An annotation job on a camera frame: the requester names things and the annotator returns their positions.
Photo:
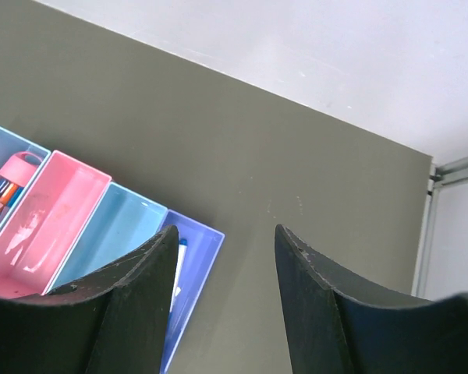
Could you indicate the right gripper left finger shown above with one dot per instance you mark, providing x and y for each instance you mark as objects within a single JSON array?
[{"x": 113, "y": 320}]

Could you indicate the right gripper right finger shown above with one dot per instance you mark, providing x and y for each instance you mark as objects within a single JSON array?
[{"x": 339, "y": 322}]

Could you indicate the light blue drawer bin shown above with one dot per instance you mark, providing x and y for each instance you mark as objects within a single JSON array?
[
  {"x": 11, "y": 143},
  {"x": 121, "y": 222}
]

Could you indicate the white blue whiteboard marker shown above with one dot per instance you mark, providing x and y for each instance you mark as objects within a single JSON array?
[{"x": 183, "y": 246}]

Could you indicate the pink drawer bin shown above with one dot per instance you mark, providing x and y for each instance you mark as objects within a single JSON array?
[{"x": 40, "y": 234}]

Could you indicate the purple drawer bin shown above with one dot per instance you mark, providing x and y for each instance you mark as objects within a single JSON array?
[{"x": 202, "y": 246}]

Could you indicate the pink capped crayon tube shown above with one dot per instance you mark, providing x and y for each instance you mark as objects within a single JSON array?
[{"x": 15, "y": 173}]

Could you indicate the right aluminium corner post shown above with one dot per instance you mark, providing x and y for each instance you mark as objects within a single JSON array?
[{"x": 442, "y": 258}]

